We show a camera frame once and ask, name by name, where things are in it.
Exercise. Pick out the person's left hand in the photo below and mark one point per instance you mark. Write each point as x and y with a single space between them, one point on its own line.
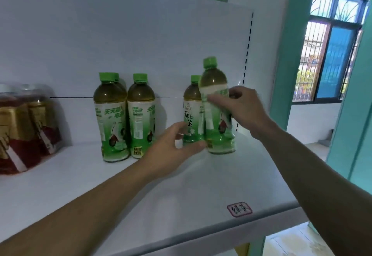
168 154

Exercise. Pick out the person's right hand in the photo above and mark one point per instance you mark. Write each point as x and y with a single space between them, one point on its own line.
247 110

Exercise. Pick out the green tea bottle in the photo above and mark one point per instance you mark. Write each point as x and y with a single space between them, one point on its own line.
212 78

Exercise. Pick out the row of green-capped bottles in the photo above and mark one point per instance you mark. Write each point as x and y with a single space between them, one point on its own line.
111 125

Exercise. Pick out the white metal shelf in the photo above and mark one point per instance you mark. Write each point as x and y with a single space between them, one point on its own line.
116 26

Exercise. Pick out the row of amber drink bottles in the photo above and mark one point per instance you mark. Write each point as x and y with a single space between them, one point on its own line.
17 131

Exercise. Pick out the person's right forearm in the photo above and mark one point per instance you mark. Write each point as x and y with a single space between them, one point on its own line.
319 189

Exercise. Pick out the person's left forearm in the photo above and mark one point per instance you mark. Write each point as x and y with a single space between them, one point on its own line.
75 218

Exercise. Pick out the small handwritten shelf label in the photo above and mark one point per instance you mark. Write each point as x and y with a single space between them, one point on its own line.
239 209

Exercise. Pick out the blue-framed barred window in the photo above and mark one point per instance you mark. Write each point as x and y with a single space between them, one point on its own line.
334 49

